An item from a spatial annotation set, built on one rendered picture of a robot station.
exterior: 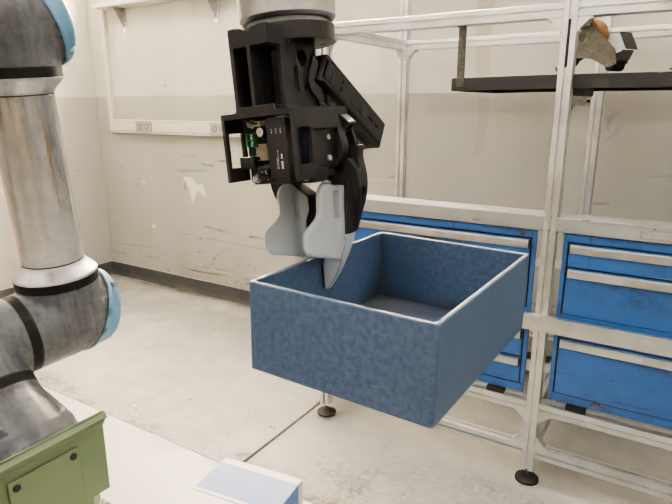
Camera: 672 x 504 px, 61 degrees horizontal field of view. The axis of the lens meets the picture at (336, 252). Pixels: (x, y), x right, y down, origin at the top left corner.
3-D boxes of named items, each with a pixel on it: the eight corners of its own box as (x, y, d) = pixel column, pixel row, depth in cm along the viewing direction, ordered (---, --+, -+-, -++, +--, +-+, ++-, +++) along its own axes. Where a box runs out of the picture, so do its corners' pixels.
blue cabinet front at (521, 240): (342, 344, 230) (343, 208, 215) (523, 390, 193) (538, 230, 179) (339, 347, 227) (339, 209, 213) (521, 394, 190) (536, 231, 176)
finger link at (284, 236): (258, 298, 48) (247, 188, 46) (300, 280, 52) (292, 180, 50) (287, 302, 46) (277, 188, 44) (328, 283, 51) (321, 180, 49)
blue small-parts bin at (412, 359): (378, 296, 59) (380, 231, 58) (522, 327, 51) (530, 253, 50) (250, 368, 43) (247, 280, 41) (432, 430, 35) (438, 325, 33)
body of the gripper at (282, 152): (226, 192, 45) (206, 31, 42) (293, 180, 52) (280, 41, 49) (303, 190, 40) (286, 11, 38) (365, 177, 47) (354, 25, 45)
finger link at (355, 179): (314, 234, 48) (302, 130, 46) (326, 230, 49) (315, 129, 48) (361, 234, 45) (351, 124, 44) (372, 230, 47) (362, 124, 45)
